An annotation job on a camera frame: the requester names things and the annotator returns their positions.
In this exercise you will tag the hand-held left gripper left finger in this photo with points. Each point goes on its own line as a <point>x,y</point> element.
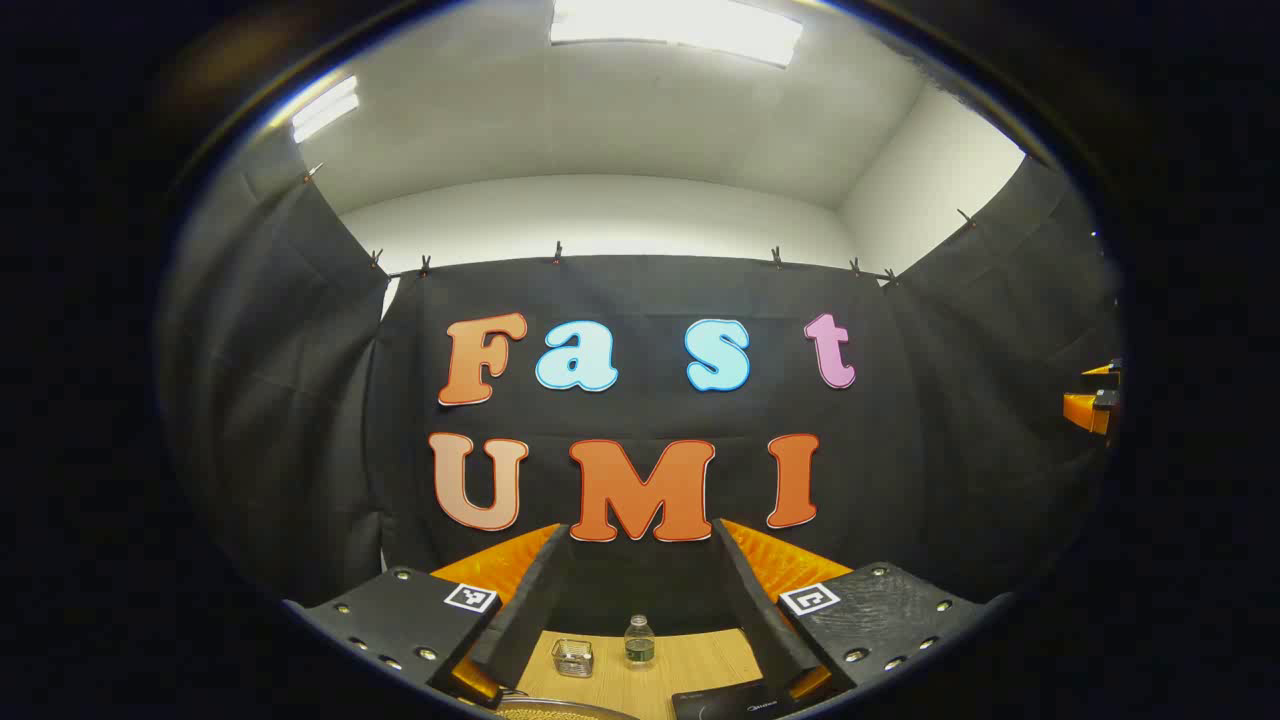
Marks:
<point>530,610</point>

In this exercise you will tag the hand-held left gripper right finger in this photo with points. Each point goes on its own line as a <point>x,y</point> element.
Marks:
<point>755,610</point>

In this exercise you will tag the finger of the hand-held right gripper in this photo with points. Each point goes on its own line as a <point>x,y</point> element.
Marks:
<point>1085,412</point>
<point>1105,369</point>

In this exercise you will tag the clear plastic water bottle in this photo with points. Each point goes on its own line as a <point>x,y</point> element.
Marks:
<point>640,645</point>

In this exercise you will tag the row of black cloth clips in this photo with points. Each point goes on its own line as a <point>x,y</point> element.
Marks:
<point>557,254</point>

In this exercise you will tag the ceiling light panel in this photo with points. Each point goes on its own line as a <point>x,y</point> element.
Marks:
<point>325,108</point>
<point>680,30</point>

